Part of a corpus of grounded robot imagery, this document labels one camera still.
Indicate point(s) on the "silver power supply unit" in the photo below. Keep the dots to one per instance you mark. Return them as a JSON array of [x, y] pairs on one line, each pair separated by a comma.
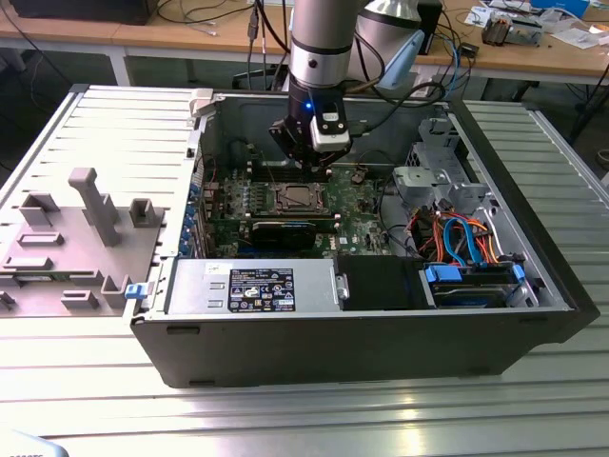
[[200, 285]]

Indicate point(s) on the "hard disk in blue carrier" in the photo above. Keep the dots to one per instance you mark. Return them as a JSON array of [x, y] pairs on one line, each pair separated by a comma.
[[442, 275]]

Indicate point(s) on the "green motherboard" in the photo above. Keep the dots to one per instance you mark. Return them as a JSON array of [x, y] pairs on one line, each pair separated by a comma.
[[354, 209]]

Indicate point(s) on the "pale blue teach pendant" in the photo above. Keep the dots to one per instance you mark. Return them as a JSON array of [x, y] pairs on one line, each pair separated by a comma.
[[404, 54]]

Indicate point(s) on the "black PC case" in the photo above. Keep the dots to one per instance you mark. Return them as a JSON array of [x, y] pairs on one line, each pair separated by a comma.
[[333, 347]]

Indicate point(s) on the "white paper sheet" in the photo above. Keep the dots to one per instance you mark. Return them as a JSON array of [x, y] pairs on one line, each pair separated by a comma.
[[573, 37]]

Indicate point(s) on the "round coin cell battery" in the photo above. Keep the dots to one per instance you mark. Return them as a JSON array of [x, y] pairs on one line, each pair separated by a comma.
[[358, 177]]

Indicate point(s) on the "white plastic device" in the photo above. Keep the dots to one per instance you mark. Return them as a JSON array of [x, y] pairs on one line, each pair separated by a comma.
[[24, 447]]

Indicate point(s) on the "white printed leaflet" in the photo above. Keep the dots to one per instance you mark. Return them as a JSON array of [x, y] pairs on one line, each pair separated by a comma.
[[480, 16]]

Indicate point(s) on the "black plastic bay shroud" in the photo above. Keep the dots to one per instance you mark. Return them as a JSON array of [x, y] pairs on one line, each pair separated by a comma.
[[376, 285]]

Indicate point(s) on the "grey parts rack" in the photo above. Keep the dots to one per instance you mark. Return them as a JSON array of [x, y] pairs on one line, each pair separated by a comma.
[[71, 247]]

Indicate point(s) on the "silver metal drive cage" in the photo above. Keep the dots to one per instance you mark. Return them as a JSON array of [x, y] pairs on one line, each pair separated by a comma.
[[418, 181]]

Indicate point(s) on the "black computer box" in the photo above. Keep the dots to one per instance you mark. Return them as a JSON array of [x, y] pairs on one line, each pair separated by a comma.
[[81, 12]]

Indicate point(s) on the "CPU socket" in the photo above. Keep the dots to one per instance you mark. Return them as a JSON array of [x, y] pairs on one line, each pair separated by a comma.
[[275, 197]]

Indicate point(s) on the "silver metal component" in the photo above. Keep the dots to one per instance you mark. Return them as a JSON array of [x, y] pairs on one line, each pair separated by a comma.
[[525, 33]]

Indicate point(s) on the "copper finned CPU cooler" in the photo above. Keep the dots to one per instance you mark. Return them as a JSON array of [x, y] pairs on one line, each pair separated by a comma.
[[497, 31]]

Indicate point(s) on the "blue case latch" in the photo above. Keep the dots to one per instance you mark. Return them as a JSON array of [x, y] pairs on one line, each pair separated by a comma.
[[133, 292]]

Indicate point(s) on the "black upright box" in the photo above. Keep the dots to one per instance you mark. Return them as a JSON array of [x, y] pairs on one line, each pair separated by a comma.
[[430, 28]]

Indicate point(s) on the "blue cardboard box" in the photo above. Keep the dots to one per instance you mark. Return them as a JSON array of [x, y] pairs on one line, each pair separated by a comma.
[[561, 5]]

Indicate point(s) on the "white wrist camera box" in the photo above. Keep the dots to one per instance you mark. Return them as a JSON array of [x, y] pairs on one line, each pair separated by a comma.
[[330, 138]]

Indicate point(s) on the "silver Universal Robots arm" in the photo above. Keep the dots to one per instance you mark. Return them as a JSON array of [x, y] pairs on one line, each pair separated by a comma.
[[319, 47]]

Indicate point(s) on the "wooden desk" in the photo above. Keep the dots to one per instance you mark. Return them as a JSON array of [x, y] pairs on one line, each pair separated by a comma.
[[523, 59], [190, 35]]

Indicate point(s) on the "black graphics card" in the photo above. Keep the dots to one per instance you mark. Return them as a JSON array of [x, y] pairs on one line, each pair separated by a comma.
[[283, 233]]

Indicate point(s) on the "small black adapter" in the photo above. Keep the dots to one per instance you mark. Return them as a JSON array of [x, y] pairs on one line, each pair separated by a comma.
[[468, 50]]

